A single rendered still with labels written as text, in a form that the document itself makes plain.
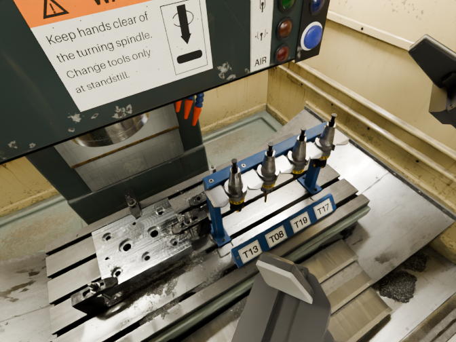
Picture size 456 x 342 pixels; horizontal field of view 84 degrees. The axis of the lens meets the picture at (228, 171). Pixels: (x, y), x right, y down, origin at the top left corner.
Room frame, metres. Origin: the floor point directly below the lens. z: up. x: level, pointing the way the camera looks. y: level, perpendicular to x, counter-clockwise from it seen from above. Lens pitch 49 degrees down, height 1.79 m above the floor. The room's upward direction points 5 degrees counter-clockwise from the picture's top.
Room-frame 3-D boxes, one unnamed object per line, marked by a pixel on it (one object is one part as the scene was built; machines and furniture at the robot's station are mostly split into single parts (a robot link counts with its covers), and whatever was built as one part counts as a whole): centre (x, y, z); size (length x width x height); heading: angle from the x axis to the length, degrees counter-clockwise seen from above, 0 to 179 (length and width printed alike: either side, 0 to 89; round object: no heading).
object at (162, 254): (0.42, 0.33, 0.97); 0.29 x 0.23 x 0.05; 115
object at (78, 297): (0.26, 0.43, 0.97); 0.13 x 0.03 x 0.15; 115
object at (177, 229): (0.46, 0.15, 0.97); 0.13 x 0.03 x 0.15; 115
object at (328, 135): (0.57, -0.32, 1.26); 0.04 x 0.04 x 0.07
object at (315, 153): (0.55, -0.27, 1.21); 0.07 x 0.05 x 0.01; 25
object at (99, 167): (0.82, 0.41, 1.16); 0.48 x 0.05 x 0.51; 115
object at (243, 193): (0.43, -0.02, 1.21); 0.06 x 0.06 x 0.03
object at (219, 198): (0.41, 0.03, 1.21); 0.07 x 0.05 x 0.01; 25
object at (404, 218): (0.70, -0.37, 0.75); 0.89 x 0.70 x 0.26; 25
